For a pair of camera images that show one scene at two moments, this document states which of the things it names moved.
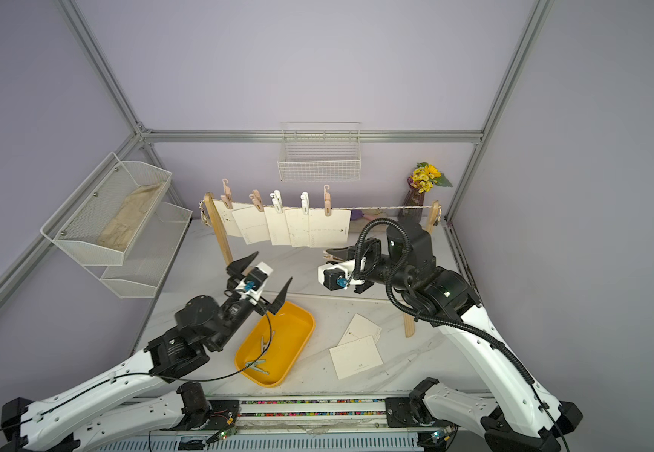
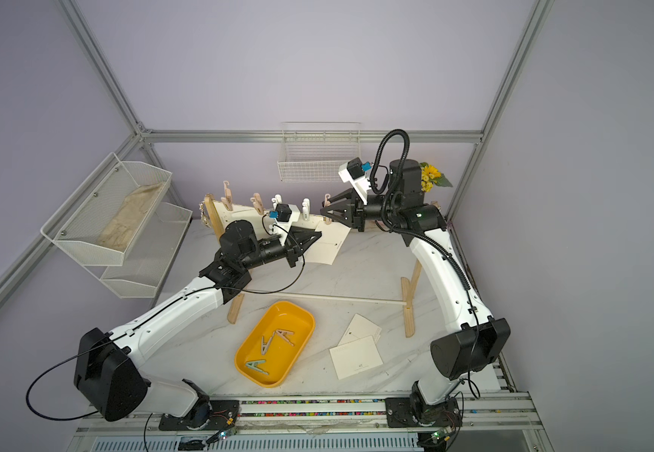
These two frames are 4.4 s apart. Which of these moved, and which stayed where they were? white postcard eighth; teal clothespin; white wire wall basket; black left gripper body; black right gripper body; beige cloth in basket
Moved: black right gripper body; black left gripper body
Stayed: white wire wall basket; beige cloth in basket; white postcard eighth; teal clothespin
